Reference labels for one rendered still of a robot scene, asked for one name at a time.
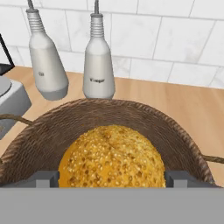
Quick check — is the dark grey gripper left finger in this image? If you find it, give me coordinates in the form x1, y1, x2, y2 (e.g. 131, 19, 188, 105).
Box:
5, 171, 60, 189

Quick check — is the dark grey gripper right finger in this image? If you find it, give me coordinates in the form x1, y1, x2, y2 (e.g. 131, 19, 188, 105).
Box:
164, 170, 221, 189

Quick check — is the golden seeded bread roll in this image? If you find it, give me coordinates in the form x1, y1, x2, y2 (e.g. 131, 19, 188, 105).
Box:
58, 124, 166, 189

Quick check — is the brown wicker basket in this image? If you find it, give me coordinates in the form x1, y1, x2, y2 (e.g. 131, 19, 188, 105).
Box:
0, 98, 224, 189

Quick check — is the grey stand mixer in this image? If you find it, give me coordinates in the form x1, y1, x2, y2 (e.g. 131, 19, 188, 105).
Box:
0, 33, 32, 140

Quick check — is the white oil bottle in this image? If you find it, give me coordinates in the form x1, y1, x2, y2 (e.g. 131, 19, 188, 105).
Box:
24, 0, 70, 102

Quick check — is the white vinegar bottle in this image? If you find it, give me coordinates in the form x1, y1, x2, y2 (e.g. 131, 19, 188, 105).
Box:
82, 0, 116, 101

